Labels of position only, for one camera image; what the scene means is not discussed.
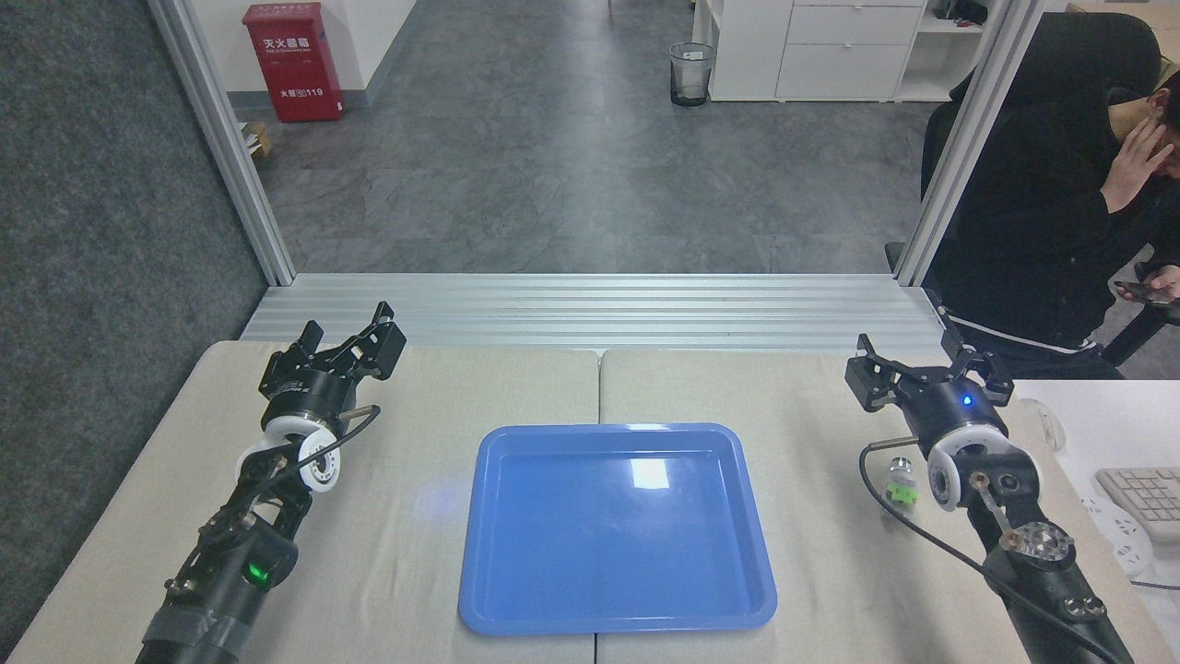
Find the white keyboard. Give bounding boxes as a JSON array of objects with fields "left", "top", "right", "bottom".
[{"left": 1095, "top": 467, "right": 1180, "bottom": 545}]

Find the person's right hand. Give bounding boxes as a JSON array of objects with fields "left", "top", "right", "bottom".
[{"left": 1099, "top": 114, "right": 1177, "bottom": 216}]

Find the person's left hand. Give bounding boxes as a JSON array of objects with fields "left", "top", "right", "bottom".
[{"left": 1117, "top": 265, "right": 1180, "bottom": 307}]

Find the silver aluminium rail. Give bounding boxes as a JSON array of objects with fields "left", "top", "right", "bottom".
[{"left": 239, "top": 272, "right": 965, "bottom": 357}]

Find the black phone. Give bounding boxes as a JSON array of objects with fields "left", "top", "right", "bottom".
[{"left": 1112, "top": 279, "right": 1177, "bottom": 306}]

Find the white drawer cabinet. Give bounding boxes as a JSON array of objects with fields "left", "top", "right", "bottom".
[{"left": 691, "top": 0, "right": 989, "bottom": 104}]

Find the silver aluminium post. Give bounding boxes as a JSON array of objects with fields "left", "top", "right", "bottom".
[
  {"left": 891, "top": 0, "right": 1048, "bottom": 288},
  {"left": 147, "top": 0, "right": 297, "bottom": 288}
]

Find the black office chair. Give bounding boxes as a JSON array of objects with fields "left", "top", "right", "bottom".
[{"left": 883, "top": 11, "right": 1180, "bottom": 368}]

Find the person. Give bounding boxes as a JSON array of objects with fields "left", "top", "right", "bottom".
[{"left": 922, "top": 66, "right": 1180, "bottom": 380}]

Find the white computer mouse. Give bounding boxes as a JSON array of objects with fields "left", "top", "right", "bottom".
[{"left": 1031, "top": 397, "right": 1068, "bottom": 454}]

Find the black mesh trash bin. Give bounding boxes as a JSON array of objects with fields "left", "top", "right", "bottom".
[{"left": 668, "top": 42, "right": 717, "bottom": 108}]

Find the blue plastic tray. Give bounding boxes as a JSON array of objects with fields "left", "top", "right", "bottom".
[{"left": 458, "top": 423, "right": 778, "bottom": 636}]

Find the red fire extinguisher box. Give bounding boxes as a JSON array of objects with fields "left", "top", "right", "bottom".
[{"left": 242, "top": 2, "right": 346, "bottom": 125}]

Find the green and silver switch part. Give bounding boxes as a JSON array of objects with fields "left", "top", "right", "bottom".
[{"left": 884, "top": 454, "right": 921, "bottom": 509}]

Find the white power strip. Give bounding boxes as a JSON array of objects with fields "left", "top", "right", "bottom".
[{"left": 1079, "top": 495, "right": 1156, "bottom": 581}]

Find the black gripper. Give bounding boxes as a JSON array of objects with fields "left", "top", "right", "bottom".
[
  {"left": 844, "top": 321, "right": 1016, "bottom": 455},
  {"left": 259, "top": 301, "right": 408, "bottom": 427}
]

